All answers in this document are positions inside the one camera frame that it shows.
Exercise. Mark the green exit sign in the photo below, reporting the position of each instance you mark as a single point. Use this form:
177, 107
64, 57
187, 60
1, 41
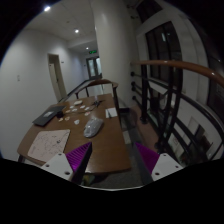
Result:
93, 52

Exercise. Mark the small white card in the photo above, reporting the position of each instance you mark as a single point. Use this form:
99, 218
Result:
77, 122

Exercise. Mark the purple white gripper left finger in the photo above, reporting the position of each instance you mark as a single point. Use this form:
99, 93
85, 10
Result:
70, 166

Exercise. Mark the mouse in plastic bag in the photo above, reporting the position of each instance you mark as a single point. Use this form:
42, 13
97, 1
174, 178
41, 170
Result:
92, 127

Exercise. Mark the white patterned mouse pad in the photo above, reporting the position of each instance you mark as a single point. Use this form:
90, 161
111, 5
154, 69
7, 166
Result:
48, 143

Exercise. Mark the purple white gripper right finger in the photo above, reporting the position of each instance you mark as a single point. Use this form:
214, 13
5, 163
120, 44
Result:
154, 166

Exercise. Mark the white paper notepad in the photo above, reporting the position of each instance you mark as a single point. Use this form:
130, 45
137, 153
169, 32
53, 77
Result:
111, 112

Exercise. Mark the black laptop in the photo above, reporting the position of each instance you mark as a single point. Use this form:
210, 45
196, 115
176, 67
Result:
47, 116

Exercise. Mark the wooden handrail with black balusters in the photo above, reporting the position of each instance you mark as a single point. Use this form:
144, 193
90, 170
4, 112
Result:
162, 111

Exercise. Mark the black scissors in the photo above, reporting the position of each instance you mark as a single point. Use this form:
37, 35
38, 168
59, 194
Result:
97, 102

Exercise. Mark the double glass door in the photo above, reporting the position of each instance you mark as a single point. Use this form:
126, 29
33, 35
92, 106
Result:
94, 68

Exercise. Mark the white side door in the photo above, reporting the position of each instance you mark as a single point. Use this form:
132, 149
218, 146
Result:
56, 77

